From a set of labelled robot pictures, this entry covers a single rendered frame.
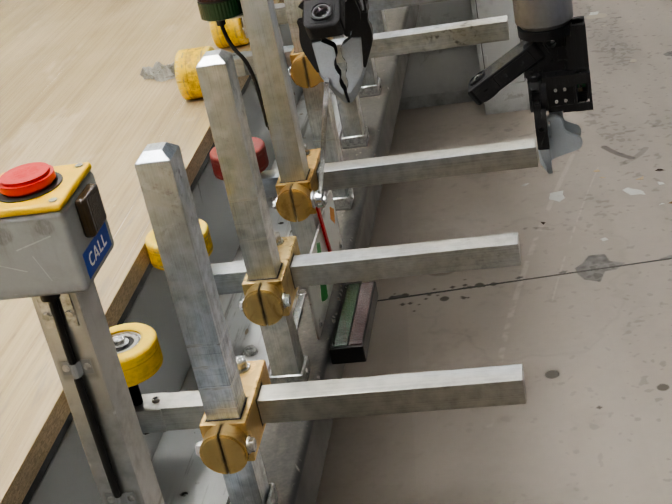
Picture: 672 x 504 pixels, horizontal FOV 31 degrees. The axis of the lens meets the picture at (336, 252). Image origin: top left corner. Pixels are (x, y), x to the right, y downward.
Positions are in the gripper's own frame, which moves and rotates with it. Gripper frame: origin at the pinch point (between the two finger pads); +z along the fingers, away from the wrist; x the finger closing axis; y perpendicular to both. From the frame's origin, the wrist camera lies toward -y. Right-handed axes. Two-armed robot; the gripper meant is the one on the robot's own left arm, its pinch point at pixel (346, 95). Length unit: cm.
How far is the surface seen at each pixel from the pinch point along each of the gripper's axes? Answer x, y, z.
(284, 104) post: 9.5, 5.0, 2.4
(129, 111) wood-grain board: 42, 32, 12
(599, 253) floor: -32, 130, 105
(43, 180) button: 8, -69, -25
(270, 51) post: 10.0, 5.3, -5.1
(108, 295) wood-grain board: 26.1, -28.3, 9.5
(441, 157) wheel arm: -9.6, 9.2, 14.5
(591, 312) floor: -28, 101, 104
